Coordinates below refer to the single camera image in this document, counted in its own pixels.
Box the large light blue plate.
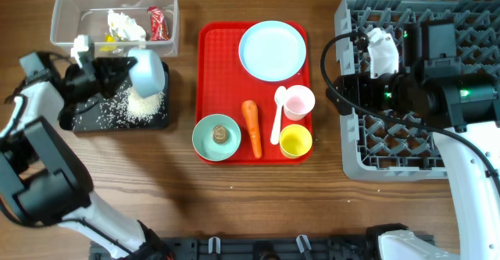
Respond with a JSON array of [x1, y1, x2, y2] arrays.
[[238, 20, 306, 82]]

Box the yellow snack wrapper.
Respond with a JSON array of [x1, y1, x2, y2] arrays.
[[100, 34, 146, 56]]

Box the pink cup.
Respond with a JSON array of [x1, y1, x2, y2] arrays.
[[284, 85, 316, 121]]

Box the black rectangular tray bin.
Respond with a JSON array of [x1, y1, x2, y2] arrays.
[[59, 60, 170, 133]]

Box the white tissue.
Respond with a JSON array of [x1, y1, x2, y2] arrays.
[[107, 9, 146, 41]]

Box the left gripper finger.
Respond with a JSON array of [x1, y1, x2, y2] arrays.
[[99, 78, 130, 99], [95, 57, 138, 80]]

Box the pile of white rice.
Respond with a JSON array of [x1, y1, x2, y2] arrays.
[[72, 80, 168, 130]]

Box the orange carrot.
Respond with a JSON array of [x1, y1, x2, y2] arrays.
[[241, 100, 263, 158]]

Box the grey dishwasher rack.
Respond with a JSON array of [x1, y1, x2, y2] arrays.
[[334, 0, 499, 181]]

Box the clear plastic waste bin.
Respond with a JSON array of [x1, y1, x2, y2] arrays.
[[50, 0, 180, 58]]

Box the yellow cup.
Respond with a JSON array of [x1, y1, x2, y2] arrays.
[[279, 124, 313, 159]]

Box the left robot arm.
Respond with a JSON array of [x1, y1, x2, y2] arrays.
[[1, 52, 175, 259]]

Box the red candy wrapper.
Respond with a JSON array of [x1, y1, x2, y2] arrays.
[[148, 6, 170, 41]]

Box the brown walnut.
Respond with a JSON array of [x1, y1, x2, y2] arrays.
[[212, 124, 229, 144]]

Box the light blue bowl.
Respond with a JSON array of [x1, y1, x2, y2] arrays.
[[128, 48, 166, 98]]

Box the white plastic spoon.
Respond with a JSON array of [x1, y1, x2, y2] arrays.
[[270, 86, 287, 145]]

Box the red serving tray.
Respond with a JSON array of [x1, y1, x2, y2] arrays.
[[195, 21, 313, 165]]

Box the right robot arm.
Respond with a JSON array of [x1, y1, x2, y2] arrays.
[[327, 20, 499, 259]]

